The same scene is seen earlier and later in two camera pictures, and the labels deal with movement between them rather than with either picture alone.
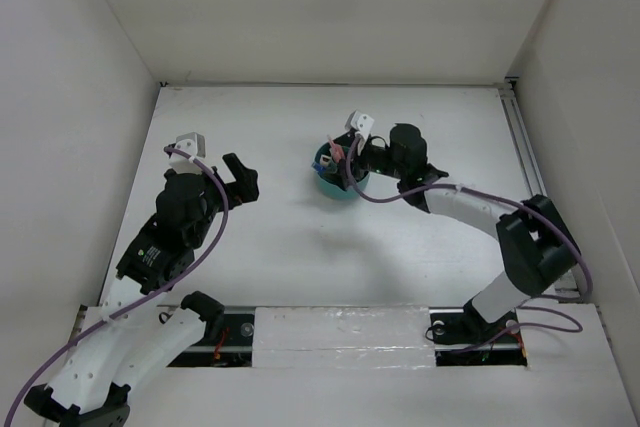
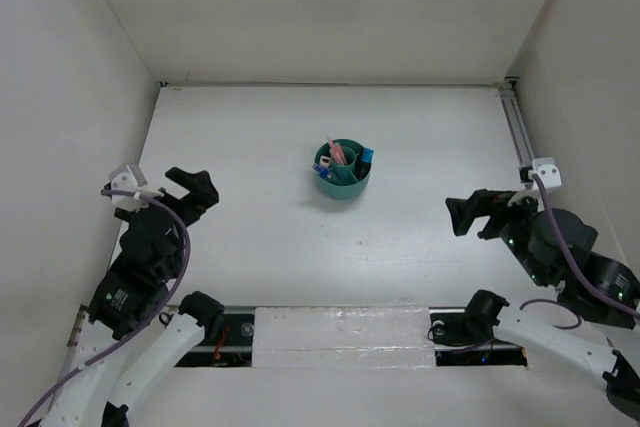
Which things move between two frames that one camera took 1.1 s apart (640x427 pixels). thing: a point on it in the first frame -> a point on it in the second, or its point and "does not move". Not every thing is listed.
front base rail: x=454 y=343 does not move
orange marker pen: x=337 y=152 does not move
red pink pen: x=334 y=147 does not move
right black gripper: x=355 y=157 -> x=483 y=201
